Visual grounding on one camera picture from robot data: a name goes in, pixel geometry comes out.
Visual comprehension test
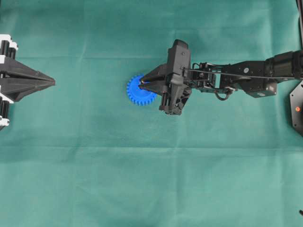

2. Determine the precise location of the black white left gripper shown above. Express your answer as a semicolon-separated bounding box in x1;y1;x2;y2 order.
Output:
0;34;56;131

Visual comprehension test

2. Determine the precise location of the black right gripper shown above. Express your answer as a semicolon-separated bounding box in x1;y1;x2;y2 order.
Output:
139;39;193;116

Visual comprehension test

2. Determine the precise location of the blue plastic gear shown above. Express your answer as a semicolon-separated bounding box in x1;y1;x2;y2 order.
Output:
126;73;156;106

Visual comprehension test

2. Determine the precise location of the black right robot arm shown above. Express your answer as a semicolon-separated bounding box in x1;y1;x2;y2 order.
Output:
139;39;303;115

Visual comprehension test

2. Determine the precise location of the green table cloth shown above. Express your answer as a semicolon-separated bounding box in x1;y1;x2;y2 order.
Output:
0;0;303;227

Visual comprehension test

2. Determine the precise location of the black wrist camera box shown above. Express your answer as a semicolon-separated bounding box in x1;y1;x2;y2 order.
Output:
167;39;191;75

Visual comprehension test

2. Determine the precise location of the black octagonal right base plate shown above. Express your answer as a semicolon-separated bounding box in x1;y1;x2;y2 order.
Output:
289;81;303;136

